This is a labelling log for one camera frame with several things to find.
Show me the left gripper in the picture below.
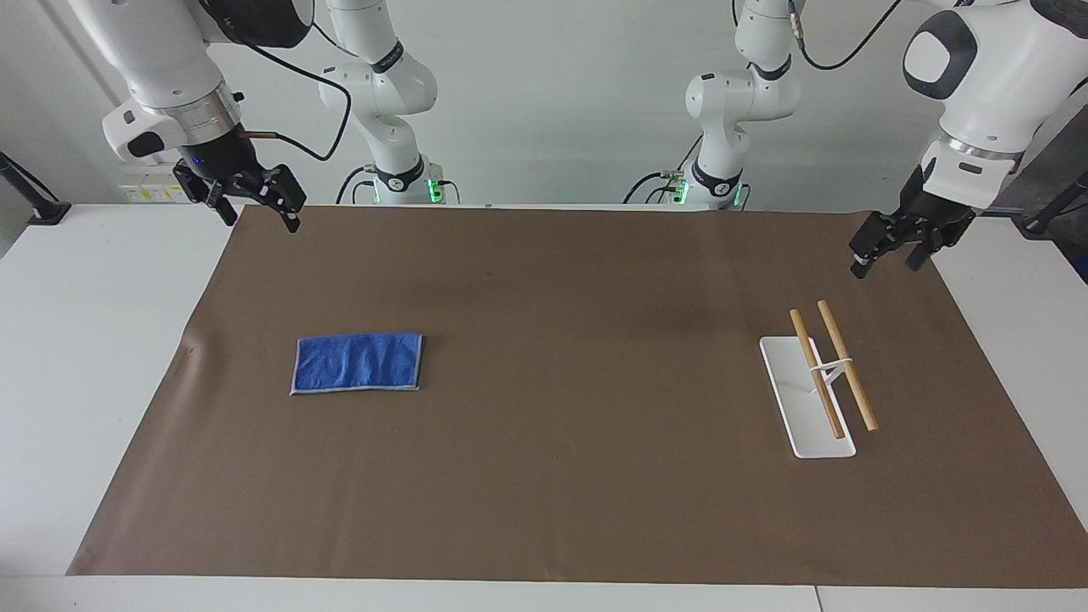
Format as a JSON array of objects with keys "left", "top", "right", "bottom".
[{"left": 849, "top": 165, "right": 976, "bottom": 281}]

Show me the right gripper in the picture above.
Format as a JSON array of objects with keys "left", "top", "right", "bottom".
[{"left": 173, "top": 127, "right": 308, "bottom": 234}]

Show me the blue towel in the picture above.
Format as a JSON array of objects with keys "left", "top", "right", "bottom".
[{"left": 290, "top": 331, "right": 425, "bottom": 397}]

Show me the black stand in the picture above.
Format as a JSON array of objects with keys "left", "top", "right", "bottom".
[
  {"left": 1010, "top": 168, "right": 1088, "bottom": 236},
  {"left": 0, "top": 151, "right": 72, "bottom": 227}
]

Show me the white rack with wooden rods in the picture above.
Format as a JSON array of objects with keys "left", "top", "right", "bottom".
[{"left": 758, "top": 298, "right": 881, "bottom": 460}]

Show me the white wall socket strip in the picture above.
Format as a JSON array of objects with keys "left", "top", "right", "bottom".
[{"left": 117, "top": 180, "right": 203, "bottom": 206}]

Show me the black cable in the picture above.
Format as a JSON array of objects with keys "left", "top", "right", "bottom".
[
  {"left": 787, "top": 0, "right": 904, "bottom": 72},
  {"left": 335, "top": 165, "right": 377, "bottom": 206},
  {"left": 229, "top": 38, "right": 353, "bottom": 162},
  {"left": 623, "top": 134, "right": 703, "bottom": 206}
]

